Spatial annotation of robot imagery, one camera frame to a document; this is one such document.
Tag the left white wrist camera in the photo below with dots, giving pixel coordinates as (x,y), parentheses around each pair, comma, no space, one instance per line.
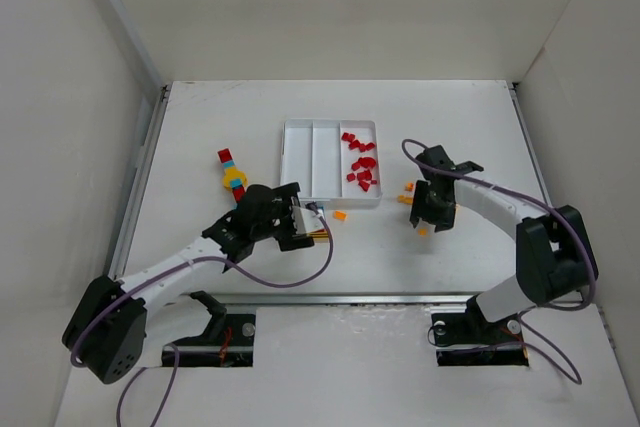
(306,220)

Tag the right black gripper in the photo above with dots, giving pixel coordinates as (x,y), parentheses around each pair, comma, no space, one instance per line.
(433,208)

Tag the aluminium front rail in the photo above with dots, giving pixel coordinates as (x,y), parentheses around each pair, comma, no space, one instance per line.
(336,300)

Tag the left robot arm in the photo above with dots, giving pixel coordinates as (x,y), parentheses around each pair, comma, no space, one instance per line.
(107,330)

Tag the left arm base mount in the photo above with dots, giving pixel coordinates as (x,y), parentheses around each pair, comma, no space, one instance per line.
(227,340)

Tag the orange lego brick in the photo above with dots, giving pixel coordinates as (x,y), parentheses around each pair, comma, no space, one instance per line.
(340,215)

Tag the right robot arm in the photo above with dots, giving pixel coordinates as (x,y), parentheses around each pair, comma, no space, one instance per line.
(553,254)

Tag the red teal yellow duplo tower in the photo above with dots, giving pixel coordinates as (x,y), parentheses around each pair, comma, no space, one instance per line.
(233,180)

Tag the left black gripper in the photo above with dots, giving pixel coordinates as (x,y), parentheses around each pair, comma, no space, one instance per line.
(288,217)

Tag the teal red yellow duplo stack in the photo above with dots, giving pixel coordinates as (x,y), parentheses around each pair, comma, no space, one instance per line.
(320,235)

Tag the red orange lego pile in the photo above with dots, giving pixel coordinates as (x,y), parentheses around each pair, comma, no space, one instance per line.
(407,198)

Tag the white three-compartment tray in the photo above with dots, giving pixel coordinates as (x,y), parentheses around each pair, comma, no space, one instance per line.
(314,156)

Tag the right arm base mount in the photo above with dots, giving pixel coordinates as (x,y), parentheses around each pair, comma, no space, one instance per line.
(463,340)

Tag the red arch lego piece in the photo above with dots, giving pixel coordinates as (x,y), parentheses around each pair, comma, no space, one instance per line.
(366,163)

